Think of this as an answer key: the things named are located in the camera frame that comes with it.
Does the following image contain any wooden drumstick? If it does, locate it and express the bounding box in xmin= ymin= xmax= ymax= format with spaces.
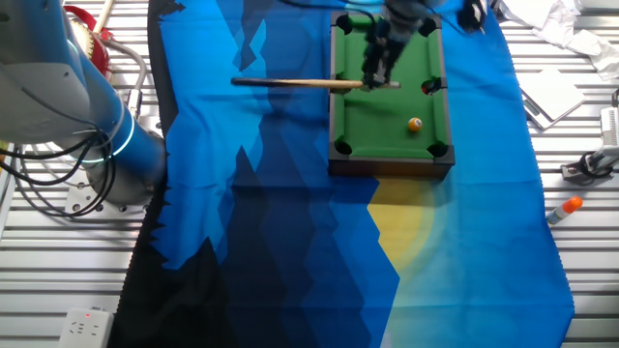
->
xmin=94 ymin=0 xmax=116 ymax=34

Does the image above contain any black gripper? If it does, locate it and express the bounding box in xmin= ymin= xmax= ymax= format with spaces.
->
xmin=360 ymin=16 xmax=413 ymax=93

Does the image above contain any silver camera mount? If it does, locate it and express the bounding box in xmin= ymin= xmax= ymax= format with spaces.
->
xmin=560 ymin=146 xmax=619 ymax=185

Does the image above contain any silver ribbed camera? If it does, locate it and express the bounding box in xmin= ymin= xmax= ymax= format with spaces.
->
xmin=599 ymin=105 xmax=619 ymax=157

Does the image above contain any white power strip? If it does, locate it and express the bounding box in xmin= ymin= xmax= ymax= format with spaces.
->
xmin=57 ymin=306 xmax=116 ymax=348

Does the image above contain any wooden pool cue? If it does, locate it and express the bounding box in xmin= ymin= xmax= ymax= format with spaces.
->
xmin=230 ymin=76 xmax=402 ymax=91

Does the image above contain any blue mountain print cloth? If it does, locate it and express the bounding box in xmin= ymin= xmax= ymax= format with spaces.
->
xmin=108 ymin=0 xmax=576 ymax=348

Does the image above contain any grey hose with connector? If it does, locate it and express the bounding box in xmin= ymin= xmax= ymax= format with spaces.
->
xmin=103 ymin=36 xmax=149 ymax=122

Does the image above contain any mini green pool table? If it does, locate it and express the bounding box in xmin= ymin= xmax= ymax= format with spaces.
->
xmin=327 ymin=10 xmax=457 ymax=181

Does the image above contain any white digital scale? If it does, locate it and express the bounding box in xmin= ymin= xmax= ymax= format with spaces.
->
xmin=517 ymin=67 xmax=587 ymax=131

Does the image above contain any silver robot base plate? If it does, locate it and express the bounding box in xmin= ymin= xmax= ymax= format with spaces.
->
xmin=64 ymin=161 xmax=151 ymax=218

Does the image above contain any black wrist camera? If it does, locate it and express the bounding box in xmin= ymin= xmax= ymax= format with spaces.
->
xmin=456 ymin=0 xmax=487 ymax=35

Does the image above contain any black base cable bundle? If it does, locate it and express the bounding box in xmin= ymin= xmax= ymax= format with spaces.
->
xmin=0 ymin=130 xmax=118 ymax=218

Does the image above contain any crumpled white paper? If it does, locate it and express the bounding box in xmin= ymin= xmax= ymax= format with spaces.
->
xmin=497 ymin=0 xmax=619 ymax=81

